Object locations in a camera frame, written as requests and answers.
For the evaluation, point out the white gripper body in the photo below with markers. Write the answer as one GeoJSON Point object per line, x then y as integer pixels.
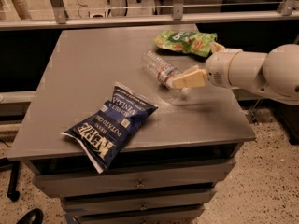
{"type": "Point", "coordinates": [219, 66]}

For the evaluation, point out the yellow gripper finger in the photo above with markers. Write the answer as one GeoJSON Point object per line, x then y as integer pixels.
{"type": "Point", "coordinates": [215, 47]}
{"type": "Point", "coordinates": [196, 78]}

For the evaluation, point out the clear plastic water bottle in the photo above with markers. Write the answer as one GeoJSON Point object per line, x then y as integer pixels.
{"type": "Point", "coordinates": [162, 71]}

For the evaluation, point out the blue kettle chip bag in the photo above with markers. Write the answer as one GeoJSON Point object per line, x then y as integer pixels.
{"type": "Point", "coordinates": [104, 134]}

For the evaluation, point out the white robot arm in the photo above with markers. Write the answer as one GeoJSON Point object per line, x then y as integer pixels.
{"type": "Point", "coordinates": [273, 75]}

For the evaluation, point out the green chip bag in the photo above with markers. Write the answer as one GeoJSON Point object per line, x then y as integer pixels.
{"type": "Point", "coordinates": [186, 42]}

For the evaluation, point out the grey metal railing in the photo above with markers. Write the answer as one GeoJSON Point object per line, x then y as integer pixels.
{"type": "Point", "coordinates": [76, 14]}

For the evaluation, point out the grey drawer cabinet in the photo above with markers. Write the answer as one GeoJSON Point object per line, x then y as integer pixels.
{"type": "Point", "coordinates": [206, 124]}

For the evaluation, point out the bottom grey drawer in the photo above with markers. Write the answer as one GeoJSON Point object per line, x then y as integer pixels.
{"type": "Point", "coordinates": [145, 217]}

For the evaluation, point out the grey drawer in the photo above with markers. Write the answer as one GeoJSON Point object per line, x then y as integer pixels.
{"type": "Point", "coordinates": [144, 177]}
{"type": "Point", "coordinates": [145, 217]}
{"type": "Point", "coordinates": [138, 202]}

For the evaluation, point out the middle grey drawer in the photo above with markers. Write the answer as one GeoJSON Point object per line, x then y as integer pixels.
{"type": "Point", "coordinates": [138, 202]}

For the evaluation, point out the top grey drawer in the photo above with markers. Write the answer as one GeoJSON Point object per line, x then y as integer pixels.
{"type": "Point", "coordinates": [144, 177]}

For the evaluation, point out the person legs tan trousers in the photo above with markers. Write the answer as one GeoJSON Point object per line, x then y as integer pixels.
{"type": "Point", "coordinates": [22, 9]}

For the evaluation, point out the black chair leg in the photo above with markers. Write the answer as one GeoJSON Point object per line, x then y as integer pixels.
{"type": "Point", "coordinates": [12, 192]}

